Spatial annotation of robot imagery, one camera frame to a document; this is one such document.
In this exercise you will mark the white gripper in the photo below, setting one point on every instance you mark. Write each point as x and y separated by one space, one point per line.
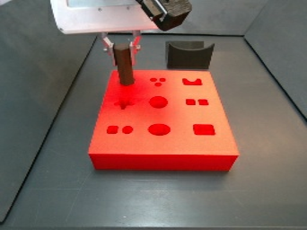
87 16

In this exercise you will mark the brown hexagonal peg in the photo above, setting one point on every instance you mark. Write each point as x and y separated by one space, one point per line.
123 62

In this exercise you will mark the black curved holder block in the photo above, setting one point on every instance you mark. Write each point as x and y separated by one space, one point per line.
189 54

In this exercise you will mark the red shape sorter block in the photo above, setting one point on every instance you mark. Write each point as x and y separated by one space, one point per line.
164 124

